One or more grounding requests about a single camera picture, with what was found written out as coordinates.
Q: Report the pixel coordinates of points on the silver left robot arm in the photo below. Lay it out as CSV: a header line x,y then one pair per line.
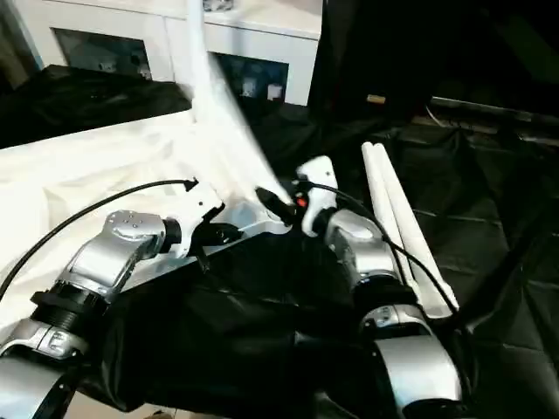
x,y
96,262

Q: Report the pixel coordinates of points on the white jar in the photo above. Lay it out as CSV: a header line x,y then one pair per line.
x,y
249,89
274,91

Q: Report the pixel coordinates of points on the white plastic table leg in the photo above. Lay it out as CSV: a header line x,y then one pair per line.
x,y
240,131
196,65
375,183
406,218

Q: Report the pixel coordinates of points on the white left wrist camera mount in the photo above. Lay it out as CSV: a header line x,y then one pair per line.
x,y
201,205

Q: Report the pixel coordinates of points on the dark bag of small parts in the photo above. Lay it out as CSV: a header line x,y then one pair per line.
x,y
217,4

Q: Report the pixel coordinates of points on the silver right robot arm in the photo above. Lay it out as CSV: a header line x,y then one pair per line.
x,y
371,249

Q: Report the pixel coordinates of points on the white plastic table top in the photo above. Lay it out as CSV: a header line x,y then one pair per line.
x,y
87,153

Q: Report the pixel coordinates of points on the black speaker cabinet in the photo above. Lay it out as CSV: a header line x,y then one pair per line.
x,y
371,52

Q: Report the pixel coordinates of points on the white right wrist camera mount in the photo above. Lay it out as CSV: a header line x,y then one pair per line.
x,y
319,174

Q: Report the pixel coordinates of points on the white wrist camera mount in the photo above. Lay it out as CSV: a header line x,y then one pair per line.
x,y
319,174
201,205

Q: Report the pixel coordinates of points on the black plastic mat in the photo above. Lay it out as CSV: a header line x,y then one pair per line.
x,y
480,262

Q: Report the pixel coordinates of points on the white sideboard cabinet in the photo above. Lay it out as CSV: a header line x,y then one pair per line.
x,y
174,35

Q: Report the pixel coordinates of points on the small yellow label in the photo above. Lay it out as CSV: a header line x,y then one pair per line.
x,y
375,98

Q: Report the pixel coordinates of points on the black metal rod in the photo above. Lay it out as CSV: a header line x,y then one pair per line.
x,y
480,109

